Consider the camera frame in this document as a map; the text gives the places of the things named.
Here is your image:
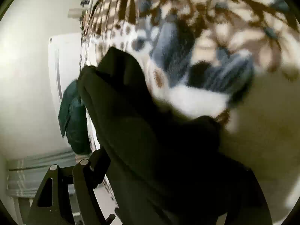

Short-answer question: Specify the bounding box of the white headboard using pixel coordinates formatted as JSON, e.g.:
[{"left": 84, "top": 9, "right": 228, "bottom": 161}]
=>
[{"left": 48, "top": 33, "right": 81, "bottom": 114}]

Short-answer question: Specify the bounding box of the plaid curtain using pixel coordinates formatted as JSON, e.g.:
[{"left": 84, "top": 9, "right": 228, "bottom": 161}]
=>
[{"left": 7, "top": 149, "right": 76, "bottom": 198}]

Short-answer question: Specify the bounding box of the white folded t-shirt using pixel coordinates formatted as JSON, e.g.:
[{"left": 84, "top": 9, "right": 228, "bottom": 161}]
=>
[{"left": 165, "top": 84, "right": 230, "bottom": 119}]

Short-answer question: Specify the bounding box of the black lion print sweatshirt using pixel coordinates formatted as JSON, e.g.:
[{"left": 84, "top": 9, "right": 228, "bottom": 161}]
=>
[{"left": 78, "top": 47, "right": 272, "bottom": 224}]

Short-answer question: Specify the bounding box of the dark green pillow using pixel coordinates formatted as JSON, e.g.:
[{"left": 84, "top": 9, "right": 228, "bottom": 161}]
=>
[{"left": 58, "top": 79, "right": 92, "bottom": 155}]

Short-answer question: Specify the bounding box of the floral cream bed blanket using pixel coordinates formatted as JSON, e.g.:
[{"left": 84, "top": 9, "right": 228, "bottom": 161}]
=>
[{"left": 79, "top": 0, "right": 299, "bottom": 224}]

